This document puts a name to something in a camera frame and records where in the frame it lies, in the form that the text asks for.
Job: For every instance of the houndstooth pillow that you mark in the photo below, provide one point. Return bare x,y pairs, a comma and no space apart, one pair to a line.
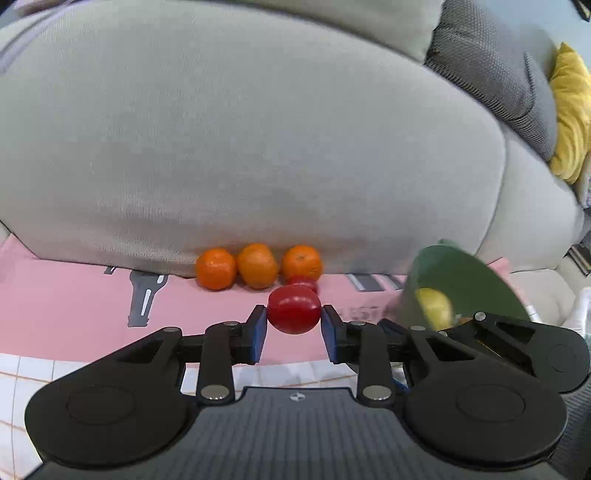
489,60

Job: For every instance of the pale green pillow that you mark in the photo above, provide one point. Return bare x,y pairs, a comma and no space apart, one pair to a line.
383,23

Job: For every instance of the grey fabric sofa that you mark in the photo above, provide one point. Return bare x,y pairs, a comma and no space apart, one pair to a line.
231,138

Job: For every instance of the yellow lemon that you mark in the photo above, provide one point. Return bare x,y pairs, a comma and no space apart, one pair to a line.
434,307

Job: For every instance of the orange mandarin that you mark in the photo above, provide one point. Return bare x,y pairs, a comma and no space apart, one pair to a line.
301,262
215,269
257,266

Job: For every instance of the red tomato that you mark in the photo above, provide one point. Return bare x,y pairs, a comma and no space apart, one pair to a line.
294,309
302,281

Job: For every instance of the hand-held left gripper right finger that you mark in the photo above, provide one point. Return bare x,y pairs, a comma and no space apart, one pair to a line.
330,334

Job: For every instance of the lavender ribbon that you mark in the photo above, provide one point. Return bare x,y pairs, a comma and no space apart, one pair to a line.
14,57

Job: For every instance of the green plastic colander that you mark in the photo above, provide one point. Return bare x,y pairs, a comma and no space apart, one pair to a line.
461,272

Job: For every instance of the yellow pillow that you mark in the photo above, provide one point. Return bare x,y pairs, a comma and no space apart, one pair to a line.
572,115

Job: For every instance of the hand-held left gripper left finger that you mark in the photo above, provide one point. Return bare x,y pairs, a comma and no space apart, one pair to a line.
257,334

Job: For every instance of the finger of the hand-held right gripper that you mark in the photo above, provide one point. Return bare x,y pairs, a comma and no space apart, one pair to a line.
393,330
489,332

